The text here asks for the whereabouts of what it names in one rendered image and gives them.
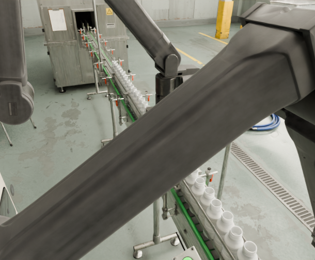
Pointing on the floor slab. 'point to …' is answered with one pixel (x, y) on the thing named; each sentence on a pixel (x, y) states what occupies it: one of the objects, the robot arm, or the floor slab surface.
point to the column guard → (223, 19)
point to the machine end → (61, 64)
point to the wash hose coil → (267, 124)
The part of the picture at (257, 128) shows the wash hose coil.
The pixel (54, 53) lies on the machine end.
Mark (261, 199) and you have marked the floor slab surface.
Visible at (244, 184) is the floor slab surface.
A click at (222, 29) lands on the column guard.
